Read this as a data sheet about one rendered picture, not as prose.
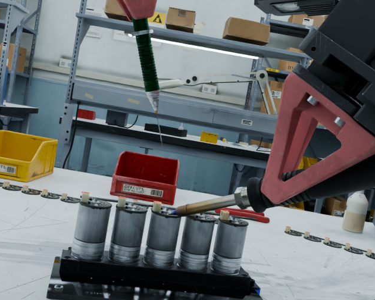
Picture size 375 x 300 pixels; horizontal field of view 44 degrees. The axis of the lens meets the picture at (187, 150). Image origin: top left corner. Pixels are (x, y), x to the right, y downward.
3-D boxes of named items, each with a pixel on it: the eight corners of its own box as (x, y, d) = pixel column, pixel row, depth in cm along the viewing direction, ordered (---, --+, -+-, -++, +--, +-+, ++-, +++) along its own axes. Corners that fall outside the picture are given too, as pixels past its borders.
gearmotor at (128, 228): (138, 276, 35) (149, 211, 35) (106, 273, 35) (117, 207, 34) (135, 265, 38) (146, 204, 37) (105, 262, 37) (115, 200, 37)
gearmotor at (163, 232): (173, 280, 36) (185, 216, 35) (142, 277, 35) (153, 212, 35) (168, 268, 38) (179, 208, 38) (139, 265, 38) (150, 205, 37)
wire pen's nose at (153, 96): (147, 111, 35) (143, 91, 35) (161, 108, 35) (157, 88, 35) (150, 112, 34) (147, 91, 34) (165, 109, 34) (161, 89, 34)
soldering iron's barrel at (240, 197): (174, 222, 34) (252, 207, 31) (170, 202, 35) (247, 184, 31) (184, 221, 36) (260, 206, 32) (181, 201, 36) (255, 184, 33)
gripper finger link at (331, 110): (216, 163, 30) (311, 40, 27) (261, 164, 36) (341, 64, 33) (294, 239, 27) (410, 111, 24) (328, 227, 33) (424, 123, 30)
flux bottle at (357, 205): (358, 229, 78) (370, 172, 77) (365, 234, 75) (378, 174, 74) (338, 225, 78) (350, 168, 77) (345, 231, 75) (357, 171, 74)
